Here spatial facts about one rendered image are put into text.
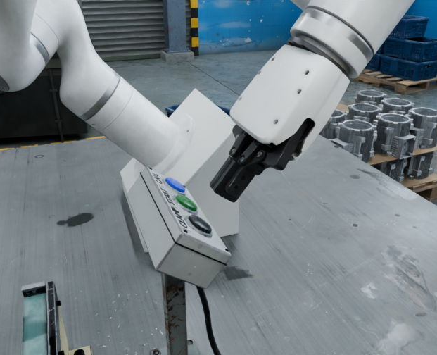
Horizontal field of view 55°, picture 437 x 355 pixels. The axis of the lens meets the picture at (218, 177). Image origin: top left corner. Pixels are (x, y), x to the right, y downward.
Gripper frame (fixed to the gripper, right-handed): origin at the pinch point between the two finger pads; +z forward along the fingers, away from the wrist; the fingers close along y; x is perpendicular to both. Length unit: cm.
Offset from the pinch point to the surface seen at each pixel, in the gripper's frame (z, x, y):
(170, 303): 18.7, 6.0, -3.6
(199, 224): 5.8, -0.8, 1.1
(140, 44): -2, 147, -651
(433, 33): -272, 459, -467
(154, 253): 10.6, -3.5, 1.5
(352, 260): 4.4, 45.6, -15.8
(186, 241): 7.1, -2.5, 3.6
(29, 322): 30.5, -6.9, -8.0
